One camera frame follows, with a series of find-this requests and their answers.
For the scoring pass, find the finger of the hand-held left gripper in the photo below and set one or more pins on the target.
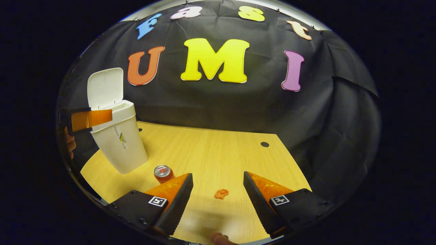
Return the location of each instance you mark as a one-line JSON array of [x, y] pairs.
[[80, 120]]

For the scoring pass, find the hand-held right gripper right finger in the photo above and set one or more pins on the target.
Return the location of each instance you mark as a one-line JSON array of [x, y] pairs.
[[260, 204]]

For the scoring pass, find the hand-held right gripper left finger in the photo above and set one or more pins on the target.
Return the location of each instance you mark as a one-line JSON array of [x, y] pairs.
[[177, 204]]

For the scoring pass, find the red pop can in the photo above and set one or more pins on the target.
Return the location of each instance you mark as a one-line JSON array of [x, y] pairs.
[[164, 174]]

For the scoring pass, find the orange paper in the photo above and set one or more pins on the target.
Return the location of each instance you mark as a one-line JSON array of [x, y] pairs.
[[221, 194]]

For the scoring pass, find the white desktop garbage bin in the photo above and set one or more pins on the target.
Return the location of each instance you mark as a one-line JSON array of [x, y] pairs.
[[119, 149]]

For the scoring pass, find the wooden desktop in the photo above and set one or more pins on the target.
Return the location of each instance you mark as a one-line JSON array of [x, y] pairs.
[[211, 160]]

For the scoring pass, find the black backdrop cloth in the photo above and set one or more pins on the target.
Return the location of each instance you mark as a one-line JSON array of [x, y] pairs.
[[238, 102]]

